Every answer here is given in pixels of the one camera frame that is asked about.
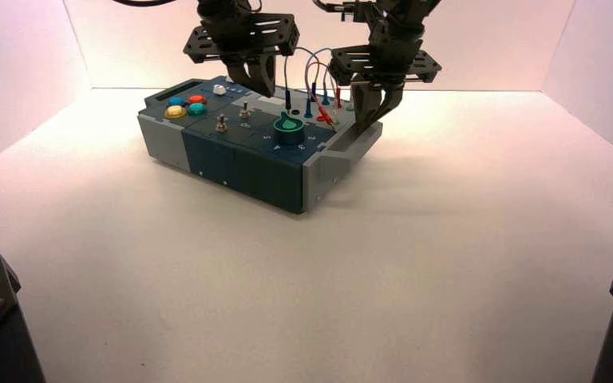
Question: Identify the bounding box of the green rotary knob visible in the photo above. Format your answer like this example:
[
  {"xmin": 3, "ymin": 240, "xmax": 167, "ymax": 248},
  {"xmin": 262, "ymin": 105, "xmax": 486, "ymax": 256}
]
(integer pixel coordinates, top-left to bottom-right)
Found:
[{"xmin": 273, "ymin": 111, "xmax": 306, "ymax": 146}]

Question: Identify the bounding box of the red banana plug cable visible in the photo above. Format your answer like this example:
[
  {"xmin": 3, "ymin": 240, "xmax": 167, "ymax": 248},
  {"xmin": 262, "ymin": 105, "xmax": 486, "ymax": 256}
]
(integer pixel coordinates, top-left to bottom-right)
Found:
[{"xmin": 307, "ymin": 61, "xmax": 345, "ymax": 128}]

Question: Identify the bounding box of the white banana plug cable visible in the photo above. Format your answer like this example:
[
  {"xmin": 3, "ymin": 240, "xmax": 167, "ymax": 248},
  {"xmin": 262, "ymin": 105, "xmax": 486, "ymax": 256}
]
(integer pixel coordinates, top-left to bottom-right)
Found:
[{"xmin": 328, "ymin": 105, "xmax": 346, "ymax": 133}]

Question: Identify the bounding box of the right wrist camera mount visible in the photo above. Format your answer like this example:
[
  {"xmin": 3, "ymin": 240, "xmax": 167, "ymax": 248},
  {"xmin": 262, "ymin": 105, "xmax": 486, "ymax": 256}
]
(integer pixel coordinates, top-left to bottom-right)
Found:
[{"xmin": 340, "ymin": 0, "xmax": 387, "ymax": 26}]

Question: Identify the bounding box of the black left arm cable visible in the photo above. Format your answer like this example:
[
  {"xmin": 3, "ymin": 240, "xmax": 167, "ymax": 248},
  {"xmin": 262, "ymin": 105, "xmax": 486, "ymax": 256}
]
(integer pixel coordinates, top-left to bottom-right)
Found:
[{"xmin": 110, "ymin": 0, "xmax": 180, "ymax": 8}]

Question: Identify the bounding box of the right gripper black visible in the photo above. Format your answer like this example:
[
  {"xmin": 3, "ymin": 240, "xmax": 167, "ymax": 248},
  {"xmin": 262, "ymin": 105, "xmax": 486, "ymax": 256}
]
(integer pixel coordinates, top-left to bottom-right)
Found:
[{"xmin": 327, "ymin": 45, "xmax": 444, "ymax": 136}]

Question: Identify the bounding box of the blue banana plug cable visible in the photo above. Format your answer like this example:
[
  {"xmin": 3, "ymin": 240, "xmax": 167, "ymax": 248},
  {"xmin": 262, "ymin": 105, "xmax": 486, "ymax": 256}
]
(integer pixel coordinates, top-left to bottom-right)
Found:
[{"xmin": 303, "ymin": 47, "xmax": 335, "ymax": 120}]

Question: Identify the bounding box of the blue and grey control box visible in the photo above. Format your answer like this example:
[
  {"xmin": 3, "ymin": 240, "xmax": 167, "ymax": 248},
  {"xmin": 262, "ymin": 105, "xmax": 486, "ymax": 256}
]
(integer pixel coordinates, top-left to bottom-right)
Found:
[{"xmin": 136, "ymin": 77, "xmax": 384, "ymax": 215}]

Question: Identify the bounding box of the black banana plug cable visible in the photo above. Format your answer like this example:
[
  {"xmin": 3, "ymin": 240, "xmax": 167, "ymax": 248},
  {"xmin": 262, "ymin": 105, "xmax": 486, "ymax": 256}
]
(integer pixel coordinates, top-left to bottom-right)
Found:
[{"xmin": 283, "ymin": 46, "xmax": 315, "ymax": 111}]

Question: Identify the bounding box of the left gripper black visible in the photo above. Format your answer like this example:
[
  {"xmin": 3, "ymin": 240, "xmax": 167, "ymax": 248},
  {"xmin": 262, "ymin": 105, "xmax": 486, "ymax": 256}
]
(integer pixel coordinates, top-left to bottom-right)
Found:
[{"xmin": 183, "ymin": 13, "xmax": 301, "ymax": 98}]

